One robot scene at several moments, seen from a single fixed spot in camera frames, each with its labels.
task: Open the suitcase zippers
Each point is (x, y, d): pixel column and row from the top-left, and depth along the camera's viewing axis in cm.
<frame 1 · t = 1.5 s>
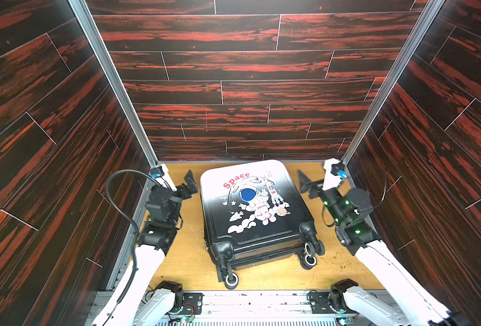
left hand: (181, 174, 72), fingers open
right hand: (318, 166, 68), fingers open
black white space-print suitcase: (253, 213, 75), point 23 cm above the table

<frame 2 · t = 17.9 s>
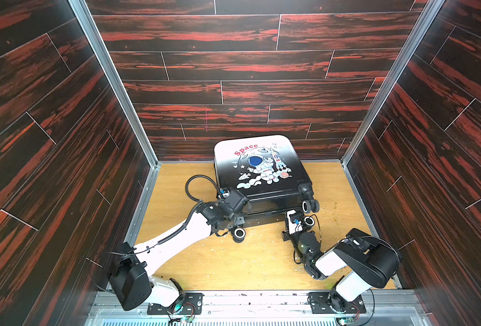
left hand: (240, 216, 80), fingers open
right hand: (291, 215, 88), fingers closed
black white space-print suitcase: (266, 174, 86), point 24 cm above the table

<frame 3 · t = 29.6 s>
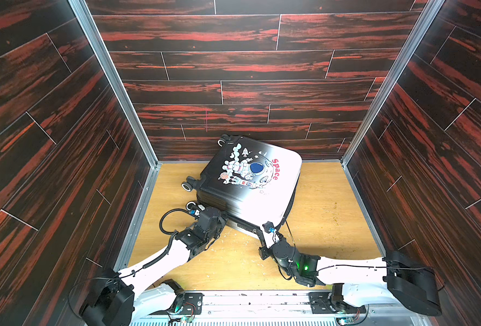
left hand: (230, 214, 83), fingers open
right hand: (261, 230, 80), fingers closed
black white space-print suitcase: (248, 183, 84), point 23 cm above the table

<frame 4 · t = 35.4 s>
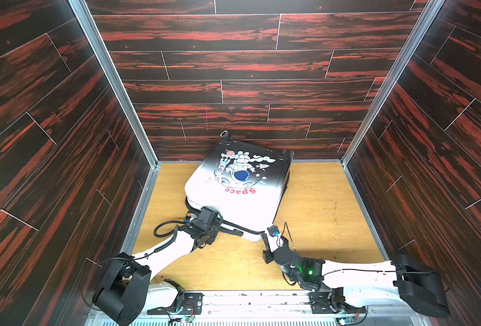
left hand: (220, 223, 89), fingers closed
right hand: (267, 233, 80), fingers closed
black white space-print suitcase: (244, 182, 84), point 23 cm above the table

